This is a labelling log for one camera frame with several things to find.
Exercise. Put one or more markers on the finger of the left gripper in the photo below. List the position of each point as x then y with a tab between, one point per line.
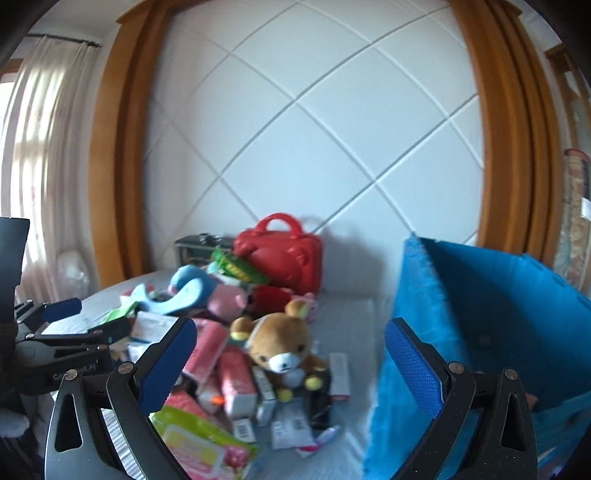
104	334
31	317

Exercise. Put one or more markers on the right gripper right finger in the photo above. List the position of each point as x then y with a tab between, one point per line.
503	445

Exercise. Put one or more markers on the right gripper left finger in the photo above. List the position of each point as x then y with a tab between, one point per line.
78	443

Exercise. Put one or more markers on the blue plush whale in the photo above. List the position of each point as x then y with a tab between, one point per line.
189	288

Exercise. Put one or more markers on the pink cherry blossom tissue pack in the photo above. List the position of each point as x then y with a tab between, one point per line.
211	341

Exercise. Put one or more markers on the dark metal case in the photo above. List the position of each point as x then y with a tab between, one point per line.
198	249

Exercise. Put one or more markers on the pink plush toy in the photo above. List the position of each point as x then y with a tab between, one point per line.
227	303

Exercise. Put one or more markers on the large pink green wipes pack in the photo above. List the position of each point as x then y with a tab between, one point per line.
202	449

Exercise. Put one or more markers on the pink lotus tissue pack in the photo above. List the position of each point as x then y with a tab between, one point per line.
235	381

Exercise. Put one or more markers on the blue storage bin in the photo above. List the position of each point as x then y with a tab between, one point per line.
491	311

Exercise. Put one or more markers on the brown teddy bear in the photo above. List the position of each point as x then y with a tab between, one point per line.
280	344

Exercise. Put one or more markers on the red toy handbag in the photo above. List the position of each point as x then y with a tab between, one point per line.
281	250

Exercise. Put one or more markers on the white curtain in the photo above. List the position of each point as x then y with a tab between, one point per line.
44	143

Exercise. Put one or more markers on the rolled patterned mat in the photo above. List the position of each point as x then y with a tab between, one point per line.
572	260

